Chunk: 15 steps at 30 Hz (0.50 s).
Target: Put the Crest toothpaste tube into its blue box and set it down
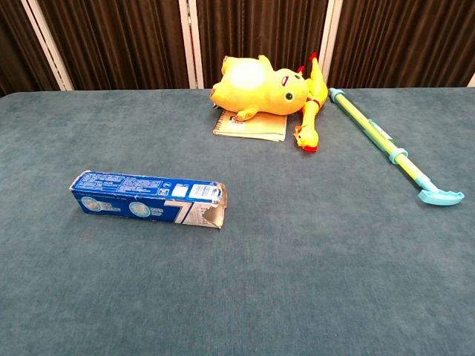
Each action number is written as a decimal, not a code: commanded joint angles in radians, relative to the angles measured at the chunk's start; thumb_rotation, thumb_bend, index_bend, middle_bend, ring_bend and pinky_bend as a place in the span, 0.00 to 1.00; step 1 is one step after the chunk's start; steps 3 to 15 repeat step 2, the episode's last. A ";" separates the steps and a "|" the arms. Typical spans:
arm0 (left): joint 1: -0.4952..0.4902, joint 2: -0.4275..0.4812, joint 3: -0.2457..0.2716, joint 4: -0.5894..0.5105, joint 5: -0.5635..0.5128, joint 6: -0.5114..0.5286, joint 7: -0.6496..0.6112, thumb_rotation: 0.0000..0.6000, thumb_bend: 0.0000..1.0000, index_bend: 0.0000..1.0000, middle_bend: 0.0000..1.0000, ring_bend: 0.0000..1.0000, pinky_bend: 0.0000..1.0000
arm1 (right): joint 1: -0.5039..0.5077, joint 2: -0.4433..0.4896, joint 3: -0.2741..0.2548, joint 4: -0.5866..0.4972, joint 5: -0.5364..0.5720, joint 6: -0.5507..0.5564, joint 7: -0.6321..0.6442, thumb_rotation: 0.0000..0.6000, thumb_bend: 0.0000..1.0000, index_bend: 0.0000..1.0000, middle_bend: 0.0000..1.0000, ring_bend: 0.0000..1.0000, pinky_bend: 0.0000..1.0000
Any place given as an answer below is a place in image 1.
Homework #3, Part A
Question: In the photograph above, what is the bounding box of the blue toothpaste box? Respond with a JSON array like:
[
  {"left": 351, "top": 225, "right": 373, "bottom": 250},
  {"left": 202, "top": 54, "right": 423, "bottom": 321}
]
[{"left": 68, "top": 170, "right": 229, "bottom": 230}]

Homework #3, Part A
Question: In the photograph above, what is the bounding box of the tan spiral notebook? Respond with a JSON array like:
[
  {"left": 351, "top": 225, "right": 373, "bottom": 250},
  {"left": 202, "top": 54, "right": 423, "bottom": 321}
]
[{"left": 213, "top": 108, "right": 288, "bottom": 142}]

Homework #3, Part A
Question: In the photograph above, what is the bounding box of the yellow rubber chicken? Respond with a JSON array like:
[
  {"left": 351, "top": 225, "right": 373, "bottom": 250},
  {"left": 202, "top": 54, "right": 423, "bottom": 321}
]
[{"left": 292, "top": 51, "right": 330, "bottom": 153}]

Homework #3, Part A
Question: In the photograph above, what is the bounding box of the yellow plush toy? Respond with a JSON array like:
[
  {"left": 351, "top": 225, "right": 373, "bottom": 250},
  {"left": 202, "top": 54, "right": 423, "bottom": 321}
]
[{"left": 210, "top": 54, "right": 311, "bottom": 122}]

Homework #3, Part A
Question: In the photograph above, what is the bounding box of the blue felt table mat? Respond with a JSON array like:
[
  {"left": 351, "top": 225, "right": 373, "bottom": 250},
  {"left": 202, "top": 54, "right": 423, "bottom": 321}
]
[{"left": 0, "top": 88, "right": 475, "bottom": 356}]

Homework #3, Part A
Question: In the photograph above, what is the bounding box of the dark brown curtain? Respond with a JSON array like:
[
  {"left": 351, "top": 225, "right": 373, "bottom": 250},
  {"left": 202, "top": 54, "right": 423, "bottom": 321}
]
[{"left": 0, "top": 0, "right": 475, "bottom": 98}]

